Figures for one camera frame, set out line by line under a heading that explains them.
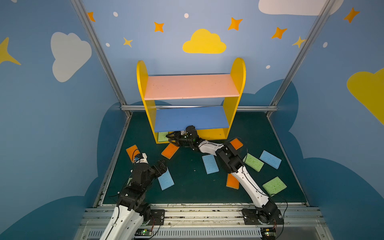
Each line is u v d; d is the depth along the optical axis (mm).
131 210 512
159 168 699
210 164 925
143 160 703
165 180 858
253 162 929
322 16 721
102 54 853
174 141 964
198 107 1190
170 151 981
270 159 955
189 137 896
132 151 990
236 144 1026
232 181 857
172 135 964
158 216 749
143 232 708
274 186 839
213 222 734
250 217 748
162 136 1032
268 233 718
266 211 648
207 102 1180
